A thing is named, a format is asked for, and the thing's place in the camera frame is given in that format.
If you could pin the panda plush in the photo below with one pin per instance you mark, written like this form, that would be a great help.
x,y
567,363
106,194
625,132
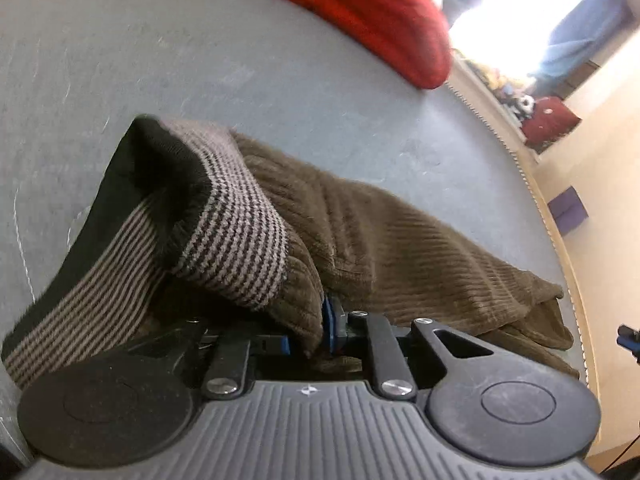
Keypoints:
x,y
525,106

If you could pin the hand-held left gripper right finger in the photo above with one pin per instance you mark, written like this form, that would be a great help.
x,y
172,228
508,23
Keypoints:
x,y
330,325

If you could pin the red cushion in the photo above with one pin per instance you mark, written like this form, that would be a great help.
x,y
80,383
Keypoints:
x,y
550,122

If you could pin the bright window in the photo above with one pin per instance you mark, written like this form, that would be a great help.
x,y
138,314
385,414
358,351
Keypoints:
x,y
510,20

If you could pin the blue curtain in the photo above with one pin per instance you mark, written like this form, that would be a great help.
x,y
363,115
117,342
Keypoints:
x,y
580,45

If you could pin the wooden bed frame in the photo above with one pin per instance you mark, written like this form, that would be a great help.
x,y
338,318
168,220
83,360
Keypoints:
x,y
565,260

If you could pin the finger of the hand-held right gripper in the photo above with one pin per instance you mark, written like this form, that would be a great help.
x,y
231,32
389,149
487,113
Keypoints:
x,y
629,337

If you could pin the red folded quilt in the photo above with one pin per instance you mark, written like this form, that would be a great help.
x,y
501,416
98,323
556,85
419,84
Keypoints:
x,y
380,20

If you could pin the purple foam block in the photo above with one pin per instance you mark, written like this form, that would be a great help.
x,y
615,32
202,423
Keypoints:
x,y
567,210

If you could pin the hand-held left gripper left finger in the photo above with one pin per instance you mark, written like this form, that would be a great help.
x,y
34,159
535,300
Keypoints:
x,y
280,344

